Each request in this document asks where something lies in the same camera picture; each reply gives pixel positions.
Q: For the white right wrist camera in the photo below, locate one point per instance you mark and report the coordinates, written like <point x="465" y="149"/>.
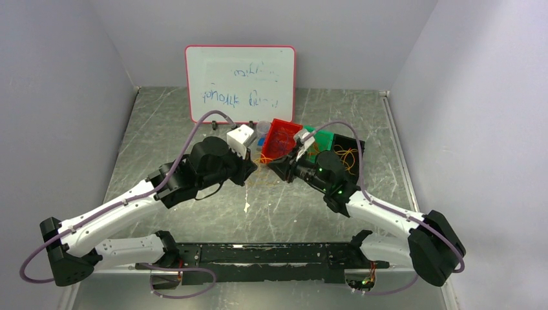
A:
<point x="304" y="140"/>

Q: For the red plastic bin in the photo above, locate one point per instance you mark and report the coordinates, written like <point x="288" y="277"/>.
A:
<point x="279" y="140"/>

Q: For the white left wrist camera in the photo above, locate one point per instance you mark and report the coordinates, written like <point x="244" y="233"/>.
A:
<point x="239" y="140"/>

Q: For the green plastic bin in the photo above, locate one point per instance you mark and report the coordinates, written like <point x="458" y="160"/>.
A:
<point x="323" y="142"/>

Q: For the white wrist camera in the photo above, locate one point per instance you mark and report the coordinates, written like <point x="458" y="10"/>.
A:
<point x="239" y="140"/>
<point x="304" y="140"/>

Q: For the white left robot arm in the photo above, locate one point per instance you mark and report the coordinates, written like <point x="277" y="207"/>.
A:
<point x="84" y="244"/>

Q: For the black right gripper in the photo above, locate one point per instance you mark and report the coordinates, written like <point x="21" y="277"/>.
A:
<point x="285" y="168"/>

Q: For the pink framed whiteboard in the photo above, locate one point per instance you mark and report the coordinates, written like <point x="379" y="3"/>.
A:
<point x="246" y="82"/>

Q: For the clear plastic cup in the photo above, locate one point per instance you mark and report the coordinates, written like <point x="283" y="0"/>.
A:
<point x="262" y="128"/>

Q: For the black plastic bin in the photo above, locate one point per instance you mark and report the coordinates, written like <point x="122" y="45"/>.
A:
<point x="349" y="152"/>

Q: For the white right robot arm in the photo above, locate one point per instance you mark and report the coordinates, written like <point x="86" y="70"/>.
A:
<point x="425" y="242"/>

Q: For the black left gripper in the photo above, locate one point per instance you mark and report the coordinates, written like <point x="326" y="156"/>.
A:
<point x="245" y="167"/>

